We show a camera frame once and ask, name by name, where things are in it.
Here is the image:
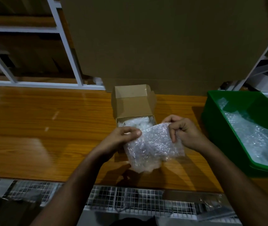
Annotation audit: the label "bubble wrap bag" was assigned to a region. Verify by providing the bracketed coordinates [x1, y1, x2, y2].
[123, 123, 186, 173]

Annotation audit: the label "white metal shelf rack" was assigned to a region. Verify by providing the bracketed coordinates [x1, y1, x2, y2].
[0, 0, 106, 91]

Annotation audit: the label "large cardboard sheet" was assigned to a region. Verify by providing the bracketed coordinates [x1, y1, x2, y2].
[59, 0, 268, 96]

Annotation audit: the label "person's left hand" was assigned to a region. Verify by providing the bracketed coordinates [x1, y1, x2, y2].
[95, 126, 142, 163]

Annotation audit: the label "person's right hand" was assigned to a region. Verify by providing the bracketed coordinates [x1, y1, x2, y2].
[161, 114, 210, 154]

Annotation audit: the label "person's right forearm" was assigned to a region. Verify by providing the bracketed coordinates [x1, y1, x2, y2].
[200, 142, 268, 226]

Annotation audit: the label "white metal shelf frame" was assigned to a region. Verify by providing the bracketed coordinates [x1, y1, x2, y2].
[231, 22, 268, 99]

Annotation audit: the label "person's left forearm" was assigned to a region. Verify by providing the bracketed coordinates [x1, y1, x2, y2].
[30, 152, 111, 226]

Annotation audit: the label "small open cardboard box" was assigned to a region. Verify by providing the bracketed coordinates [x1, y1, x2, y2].
[112, 84, 157, 156]

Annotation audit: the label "bubble wrapped items in box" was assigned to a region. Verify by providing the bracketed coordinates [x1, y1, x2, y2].
[118, 116, 154, 130]

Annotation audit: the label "green plastic bin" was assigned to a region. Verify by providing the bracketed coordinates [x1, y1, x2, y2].
[201, 90, 268, 179]

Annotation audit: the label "wire mesh basket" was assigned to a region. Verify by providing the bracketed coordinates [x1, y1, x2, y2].
[0, 178, 268, 226]

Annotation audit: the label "pile of bubble wrap bags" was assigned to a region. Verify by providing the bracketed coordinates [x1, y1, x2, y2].
[217, 98, 268, 168]

